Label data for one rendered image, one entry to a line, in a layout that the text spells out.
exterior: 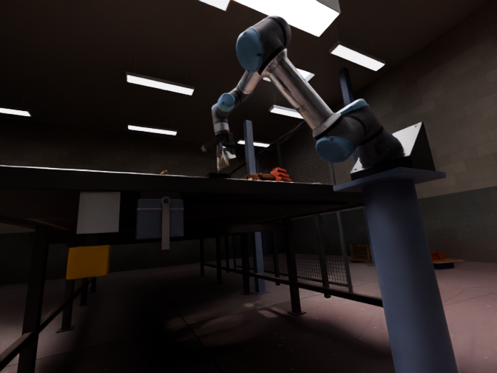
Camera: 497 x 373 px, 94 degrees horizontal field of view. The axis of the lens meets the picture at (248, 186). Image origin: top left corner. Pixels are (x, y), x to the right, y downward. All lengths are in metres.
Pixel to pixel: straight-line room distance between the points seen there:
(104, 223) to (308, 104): 0.72
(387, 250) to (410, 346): 0.29
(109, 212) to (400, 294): 0.93
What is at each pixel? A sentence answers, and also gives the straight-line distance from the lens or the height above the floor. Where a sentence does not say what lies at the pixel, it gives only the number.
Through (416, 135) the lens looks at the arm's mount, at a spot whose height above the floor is 1.00.
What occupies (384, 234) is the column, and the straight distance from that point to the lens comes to 0.93.
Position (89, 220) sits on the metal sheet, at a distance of 0.79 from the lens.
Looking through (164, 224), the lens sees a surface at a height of 0.75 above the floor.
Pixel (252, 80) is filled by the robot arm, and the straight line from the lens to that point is 1.13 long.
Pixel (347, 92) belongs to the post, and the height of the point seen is 3.76.
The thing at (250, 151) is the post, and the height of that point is 1.91.
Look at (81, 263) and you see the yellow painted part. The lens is 0.77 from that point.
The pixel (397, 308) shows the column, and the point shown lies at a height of 0.44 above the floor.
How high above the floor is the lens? 0.69
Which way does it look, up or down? 13 degrees up
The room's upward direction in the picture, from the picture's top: 4 degrees counter-clockwise
